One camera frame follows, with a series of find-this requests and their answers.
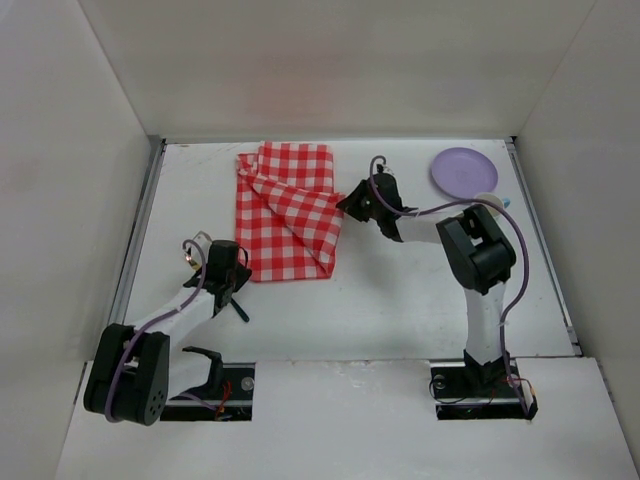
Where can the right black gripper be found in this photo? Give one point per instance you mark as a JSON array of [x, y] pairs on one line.
[[361, 204]]

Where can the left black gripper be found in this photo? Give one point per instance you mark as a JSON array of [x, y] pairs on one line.
[[226, 289]]

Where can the red white checkered cloth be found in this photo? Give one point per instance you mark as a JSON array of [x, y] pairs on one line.
[[286, 211]]

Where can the lilac plastic plate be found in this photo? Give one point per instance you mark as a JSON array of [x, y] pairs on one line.
[[463, 172]]

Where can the light blue mug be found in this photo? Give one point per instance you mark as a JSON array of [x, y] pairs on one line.
[[493, 203]]

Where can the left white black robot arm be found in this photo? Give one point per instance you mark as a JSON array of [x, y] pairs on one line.
[[140, 367]]

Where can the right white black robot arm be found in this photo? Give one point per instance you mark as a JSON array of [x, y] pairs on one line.
[[479, 256]]

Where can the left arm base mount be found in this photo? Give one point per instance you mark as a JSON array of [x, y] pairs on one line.
[[230, 401]]

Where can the left aluminium table rail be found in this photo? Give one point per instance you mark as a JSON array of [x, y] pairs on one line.
[[121, 297]]

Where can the aluminium table rail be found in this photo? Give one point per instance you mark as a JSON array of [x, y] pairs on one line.
[[121, 297], [511, 146]]

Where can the right aluminium table rail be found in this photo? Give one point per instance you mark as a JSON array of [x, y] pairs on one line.
[[511, 146]]

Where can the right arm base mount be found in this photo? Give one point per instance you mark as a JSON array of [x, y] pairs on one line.
[[458, 396]]

